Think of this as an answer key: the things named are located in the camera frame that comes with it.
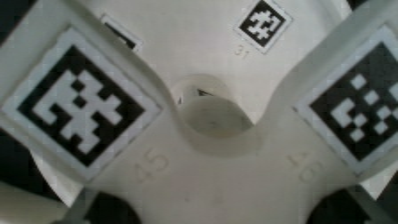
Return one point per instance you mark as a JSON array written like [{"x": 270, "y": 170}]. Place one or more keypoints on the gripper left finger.
[{"x": 97, "y": 208}]

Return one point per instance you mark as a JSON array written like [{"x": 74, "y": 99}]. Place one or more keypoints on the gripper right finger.
[{"x": 348, "y": 207}]

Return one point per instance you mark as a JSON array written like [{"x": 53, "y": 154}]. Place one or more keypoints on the white cylindrical table leg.
[{"x": 211, "y": 113}]

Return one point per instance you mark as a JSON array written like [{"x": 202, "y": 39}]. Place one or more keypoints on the white cross-shaped table base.
[{"x": 108, "y": 137}]

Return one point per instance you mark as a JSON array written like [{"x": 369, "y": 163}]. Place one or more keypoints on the white round table top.
[{"x": 289, "y": 54}]

